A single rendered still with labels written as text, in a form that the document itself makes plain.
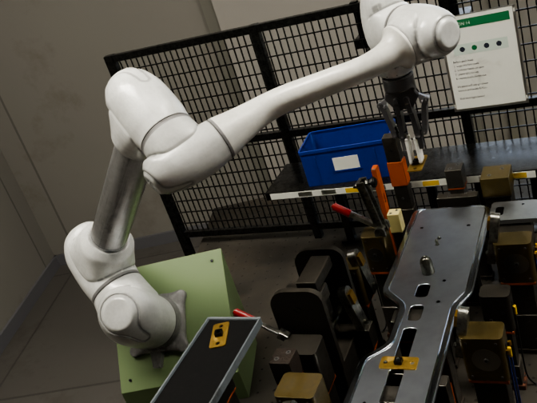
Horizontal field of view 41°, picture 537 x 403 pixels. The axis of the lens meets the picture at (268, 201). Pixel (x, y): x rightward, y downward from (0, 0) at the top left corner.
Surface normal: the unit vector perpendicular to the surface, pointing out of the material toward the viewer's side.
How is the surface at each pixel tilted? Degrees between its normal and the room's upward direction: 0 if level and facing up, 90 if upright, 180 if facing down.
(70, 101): 90
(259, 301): 0
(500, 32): 90
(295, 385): 0
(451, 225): 0
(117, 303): 57
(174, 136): 51
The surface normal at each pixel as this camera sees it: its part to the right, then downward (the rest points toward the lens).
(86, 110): -0.11, 0.47
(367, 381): -0.29, -0.86
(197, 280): -0.25, -0.25
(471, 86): -0.37, 0.51
